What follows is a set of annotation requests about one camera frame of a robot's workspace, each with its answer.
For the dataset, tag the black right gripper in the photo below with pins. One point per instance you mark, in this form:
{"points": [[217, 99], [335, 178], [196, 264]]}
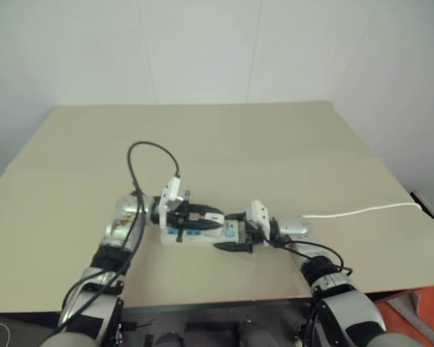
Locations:
{"points": [[254, 236]]}

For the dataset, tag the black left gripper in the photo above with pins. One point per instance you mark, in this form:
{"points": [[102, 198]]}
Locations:
{"points": [[180, 218]]}

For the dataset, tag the white power strip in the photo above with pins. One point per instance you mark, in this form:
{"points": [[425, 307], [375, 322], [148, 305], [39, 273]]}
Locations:
{"points": [[231, 230]]}

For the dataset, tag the white charger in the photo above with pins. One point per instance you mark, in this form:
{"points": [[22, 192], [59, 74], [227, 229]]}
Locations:
{"points": [[214, 217]]}

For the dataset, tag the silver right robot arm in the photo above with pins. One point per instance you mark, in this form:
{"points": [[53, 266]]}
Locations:
{"points": [[347, 307]]}

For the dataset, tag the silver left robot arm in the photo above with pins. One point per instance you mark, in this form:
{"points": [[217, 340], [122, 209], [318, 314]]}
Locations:
{"points": [[121, 220]]}

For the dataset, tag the dark rounded shape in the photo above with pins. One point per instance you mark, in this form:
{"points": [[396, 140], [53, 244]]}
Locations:
{"points": [[168, 340]]}

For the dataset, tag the grey foam piece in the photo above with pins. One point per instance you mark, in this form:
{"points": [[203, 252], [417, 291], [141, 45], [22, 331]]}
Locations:
{"points": [[416, 311]]}

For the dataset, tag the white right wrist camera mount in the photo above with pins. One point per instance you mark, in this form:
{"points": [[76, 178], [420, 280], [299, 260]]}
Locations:
{"points": [[258, 213]]}

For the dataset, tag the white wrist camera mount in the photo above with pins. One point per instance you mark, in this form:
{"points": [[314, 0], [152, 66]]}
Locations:
{"points": [[170, 191], [258, 213]]}

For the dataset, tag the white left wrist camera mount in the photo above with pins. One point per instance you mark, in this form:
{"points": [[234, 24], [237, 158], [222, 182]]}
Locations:
{"points": [[170, 191]]}

